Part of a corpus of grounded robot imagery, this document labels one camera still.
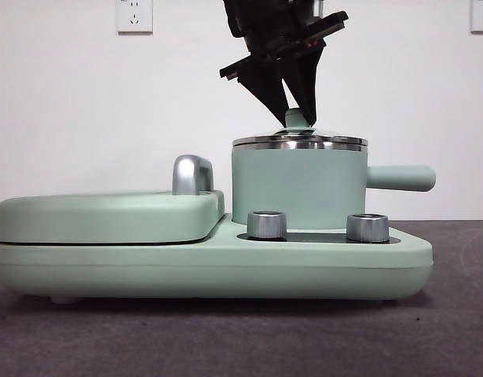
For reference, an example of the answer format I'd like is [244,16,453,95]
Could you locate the glass pot lid green knob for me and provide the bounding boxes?
[232,109,370,153]

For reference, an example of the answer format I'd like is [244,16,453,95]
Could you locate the mint green breakfast machine base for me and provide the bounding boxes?
[0,211,435,306]

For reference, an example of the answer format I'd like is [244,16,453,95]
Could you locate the mint green grill lid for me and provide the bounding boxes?
[0,190,226,243]

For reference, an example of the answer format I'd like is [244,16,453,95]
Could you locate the mint green pot with handle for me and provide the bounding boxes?
[230,145,437,232]

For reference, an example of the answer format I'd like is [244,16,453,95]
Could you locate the silver grill lid handle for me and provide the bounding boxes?
[172,154,215,196]

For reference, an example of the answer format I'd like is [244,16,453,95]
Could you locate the white wall socket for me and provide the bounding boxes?
[470,0,483,35]
[115,0,154,35]

